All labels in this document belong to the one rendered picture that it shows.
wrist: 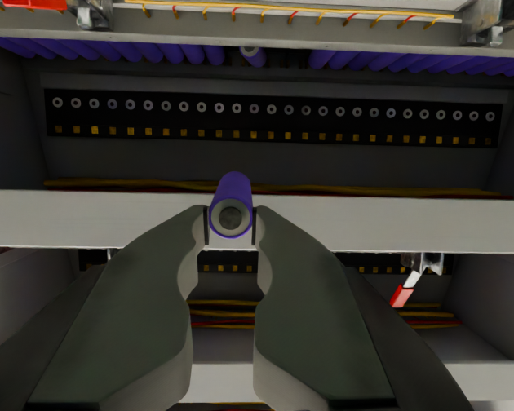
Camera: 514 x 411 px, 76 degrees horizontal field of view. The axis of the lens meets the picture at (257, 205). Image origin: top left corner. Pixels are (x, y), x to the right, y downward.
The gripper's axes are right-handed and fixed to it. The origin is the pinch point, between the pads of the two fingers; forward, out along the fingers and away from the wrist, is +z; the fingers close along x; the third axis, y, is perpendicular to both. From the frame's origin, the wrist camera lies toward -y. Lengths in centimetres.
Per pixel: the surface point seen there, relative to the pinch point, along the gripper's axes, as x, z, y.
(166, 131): -8.5, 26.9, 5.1
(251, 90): 1.4, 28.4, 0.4
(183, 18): -4.0, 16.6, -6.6
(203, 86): -4.1, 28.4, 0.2
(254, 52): 1.3, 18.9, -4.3
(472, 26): 16.1, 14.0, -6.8
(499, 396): 29.2, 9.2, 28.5
